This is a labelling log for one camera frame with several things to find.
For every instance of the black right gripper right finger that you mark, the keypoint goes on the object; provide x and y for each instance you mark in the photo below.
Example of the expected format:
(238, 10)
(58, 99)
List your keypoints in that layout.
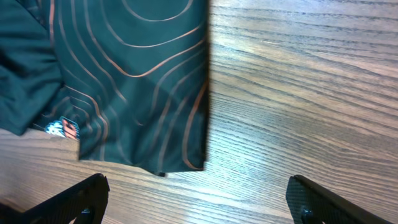
(310, 203)

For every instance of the black patterned sports jersey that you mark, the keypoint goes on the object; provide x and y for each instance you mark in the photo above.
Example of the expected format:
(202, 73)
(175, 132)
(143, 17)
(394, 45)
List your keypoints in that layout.
(127, 79)

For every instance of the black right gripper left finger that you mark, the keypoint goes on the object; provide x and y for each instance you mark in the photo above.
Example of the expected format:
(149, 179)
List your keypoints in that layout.
(82, 203)

